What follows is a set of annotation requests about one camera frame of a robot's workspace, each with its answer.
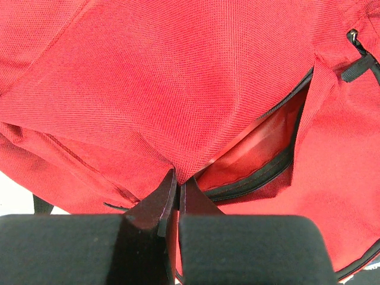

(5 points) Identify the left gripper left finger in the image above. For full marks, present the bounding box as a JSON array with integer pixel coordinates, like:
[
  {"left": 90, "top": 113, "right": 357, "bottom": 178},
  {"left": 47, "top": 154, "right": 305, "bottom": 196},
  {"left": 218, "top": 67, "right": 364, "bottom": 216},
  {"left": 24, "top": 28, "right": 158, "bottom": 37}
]
[{"left": 106, "top": 169, "right": 178, "bottom": 284}]

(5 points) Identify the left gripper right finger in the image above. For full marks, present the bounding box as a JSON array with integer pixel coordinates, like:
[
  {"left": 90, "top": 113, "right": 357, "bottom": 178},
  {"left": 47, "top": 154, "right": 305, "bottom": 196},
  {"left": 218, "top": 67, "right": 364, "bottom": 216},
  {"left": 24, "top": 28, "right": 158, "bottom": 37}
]
[{"left": 178, "top": 178, "right": 223, "bottom": 284}]

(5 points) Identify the red student backpack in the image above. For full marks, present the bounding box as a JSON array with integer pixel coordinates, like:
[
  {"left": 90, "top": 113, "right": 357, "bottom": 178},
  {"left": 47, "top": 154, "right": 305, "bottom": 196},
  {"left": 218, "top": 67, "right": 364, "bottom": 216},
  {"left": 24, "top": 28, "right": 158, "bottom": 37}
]
[{"left": 1, "top": 1, "right": 379, "bottom": 280}]

